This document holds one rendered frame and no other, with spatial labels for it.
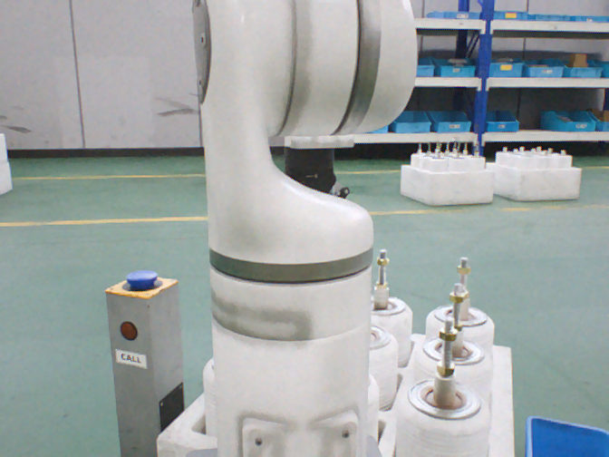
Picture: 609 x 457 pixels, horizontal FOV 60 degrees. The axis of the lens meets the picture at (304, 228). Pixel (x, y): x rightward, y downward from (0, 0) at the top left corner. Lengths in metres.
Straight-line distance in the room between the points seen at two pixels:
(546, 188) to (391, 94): 3.11
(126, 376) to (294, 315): 0.54
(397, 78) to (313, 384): 0.16
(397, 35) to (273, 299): 0.14
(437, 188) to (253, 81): 2.76
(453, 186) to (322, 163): 2.29
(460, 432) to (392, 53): 0.40
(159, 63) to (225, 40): 5.60
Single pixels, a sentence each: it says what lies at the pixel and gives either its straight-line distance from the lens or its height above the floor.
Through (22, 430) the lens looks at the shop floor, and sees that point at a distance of 1.10.
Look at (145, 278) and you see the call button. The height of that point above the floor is 0.33.
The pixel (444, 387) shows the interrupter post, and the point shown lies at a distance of 0.58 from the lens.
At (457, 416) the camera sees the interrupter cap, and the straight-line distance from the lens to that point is 0.57.
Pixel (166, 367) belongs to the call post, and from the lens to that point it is 0.77.
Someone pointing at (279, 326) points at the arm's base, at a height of 0.45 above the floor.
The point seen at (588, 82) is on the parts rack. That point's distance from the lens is 6.20.
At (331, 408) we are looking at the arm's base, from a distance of 0.29.
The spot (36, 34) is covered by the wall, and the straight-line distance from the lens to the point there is 6.11.
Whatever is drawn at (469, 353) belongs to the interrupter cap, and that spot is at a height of 0.25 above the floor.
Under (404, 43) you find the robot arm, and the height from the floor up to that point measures 0.58.
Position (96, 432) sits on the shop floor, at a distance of 1.04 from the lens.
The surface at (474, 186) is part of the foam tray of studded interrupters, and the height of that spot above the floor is 0.10.
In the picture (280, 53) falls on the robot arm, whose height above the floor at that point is 0.58.
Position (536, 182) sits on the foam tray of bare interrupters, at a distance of 3.32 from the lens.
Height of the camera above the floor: 0.56
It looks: 14 degrees down
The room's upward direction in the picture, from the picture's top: straight up
